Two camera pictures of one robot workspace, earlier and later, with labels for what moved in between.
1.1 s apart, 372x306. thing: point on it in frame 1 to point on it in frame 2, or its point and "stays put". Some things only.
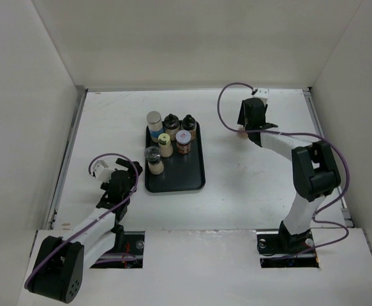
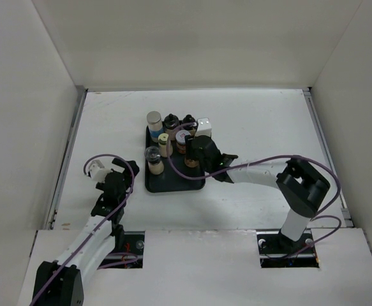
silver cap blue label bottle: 154,119 stays put
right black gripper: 241,119 to 189,148
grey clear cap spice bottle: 152,155 stays put
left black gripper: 133,171 stays put
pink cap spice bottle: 242,134 to 191,162
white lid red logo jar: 183,140 stays put
